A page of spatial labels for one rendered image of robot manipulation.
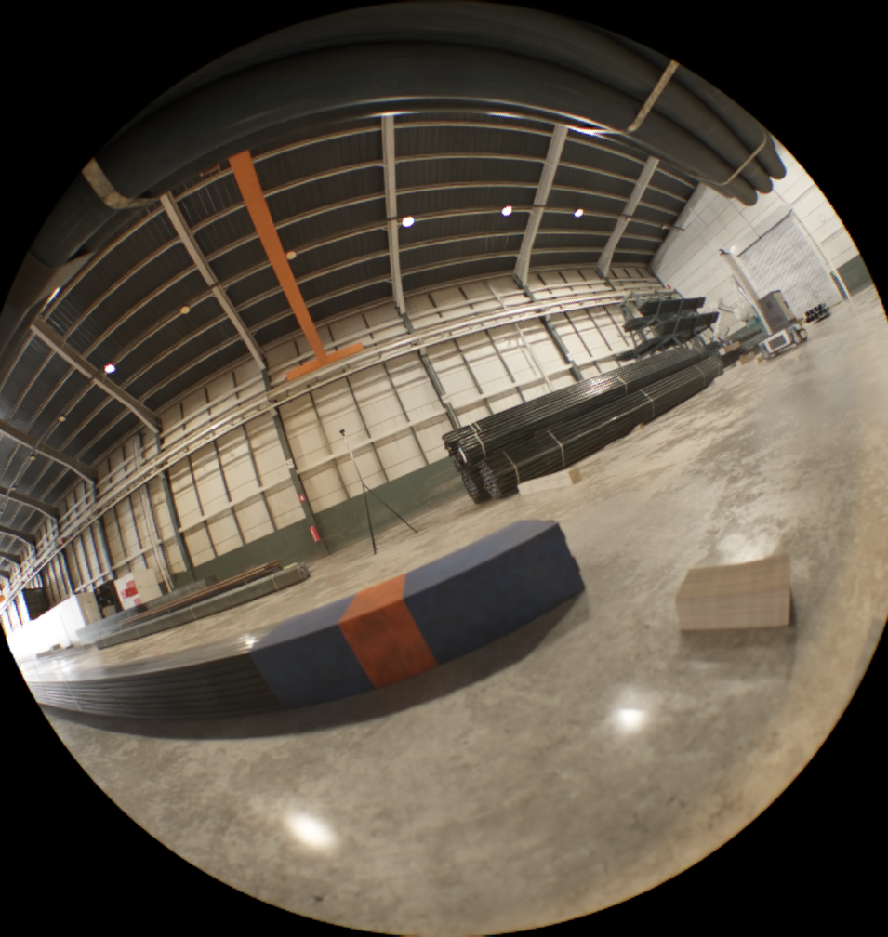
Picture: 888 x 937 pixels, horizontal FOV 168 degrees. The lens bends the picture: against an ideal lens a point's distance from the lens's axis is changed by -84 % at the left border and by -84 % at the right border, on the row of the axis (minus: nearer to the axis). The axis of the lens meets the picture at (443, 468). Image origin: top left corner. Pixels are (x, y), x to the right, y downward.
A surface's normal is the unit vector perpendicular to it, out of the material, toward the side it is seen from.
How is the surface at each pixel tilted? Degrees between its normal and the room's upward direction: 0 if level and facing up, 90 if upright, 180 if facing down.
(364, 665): 90
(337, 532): 90
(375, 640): 90
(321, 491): 90
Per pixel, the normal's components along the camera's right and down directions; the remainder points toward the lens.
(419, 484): 0.13, -0.14
